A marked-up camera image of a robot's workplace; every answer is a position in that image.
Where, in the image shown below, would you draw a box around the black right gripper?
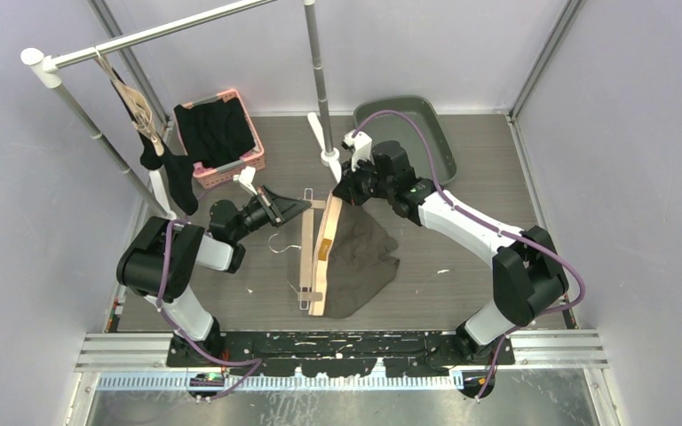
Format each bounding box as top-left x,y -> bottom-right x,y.
334,154 -> 394,208

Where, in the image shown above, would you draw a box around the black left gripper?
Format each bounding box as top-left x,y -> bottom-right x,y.
232,185 -> 310,242

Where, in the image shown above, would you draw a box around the beige clip hanger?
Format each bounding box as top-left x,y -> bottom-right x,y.
268,187 -> 326,312
92,48 -> 164,157

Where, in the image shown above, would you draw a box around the grey-brown underwear with beige waistband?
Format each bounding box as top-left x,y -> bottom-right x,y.
309,194 -> 400,320

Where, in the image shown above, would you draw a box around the black underwear with beige waistband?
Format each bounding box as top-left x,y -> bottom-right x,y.
111,67 -> 200,217

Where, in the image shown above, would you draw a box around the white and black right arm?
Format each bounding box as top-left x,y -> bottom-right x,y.
333,134 -> 568,365

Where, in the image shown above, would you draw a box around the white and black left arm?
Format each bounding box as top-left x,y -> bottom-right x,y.
116,186 -> 311,367

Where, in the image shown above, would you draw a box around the grey-green plastic tub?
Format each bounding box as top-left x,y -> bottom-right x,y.
353,95 -> 457,185

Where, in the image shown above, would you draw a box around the pink perforated plastic basket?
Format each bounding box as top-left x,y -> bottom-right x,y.
174,89 -> 266,189

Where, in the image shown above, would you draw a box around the black clothes in basket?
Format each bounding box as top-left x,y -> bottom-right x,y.
174,98 -> 255,169

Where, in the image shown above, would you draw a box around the white and metal clothes rack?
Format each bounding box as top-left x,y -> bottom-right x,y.
20,0 -> 342,219

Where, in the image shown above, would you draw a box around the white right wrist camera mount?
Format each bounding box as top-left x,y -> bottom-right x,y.
342,130 -> 372,171

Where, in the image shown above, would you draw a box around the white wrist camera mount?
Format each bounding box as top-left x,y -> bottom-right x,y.
233,166 -> 258,196
342,130 -> 372,171

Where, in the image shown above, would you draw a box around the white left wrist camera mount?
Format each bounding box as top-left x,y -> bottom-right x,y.
233,166 -> 258,196

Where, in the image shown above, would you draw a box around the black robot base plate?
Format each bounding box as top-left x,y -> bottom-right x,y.
167,330 -> 516,379

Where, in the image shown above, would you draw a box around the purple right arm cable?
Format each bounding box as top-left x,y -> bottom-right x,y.
349,109 -> 587,403

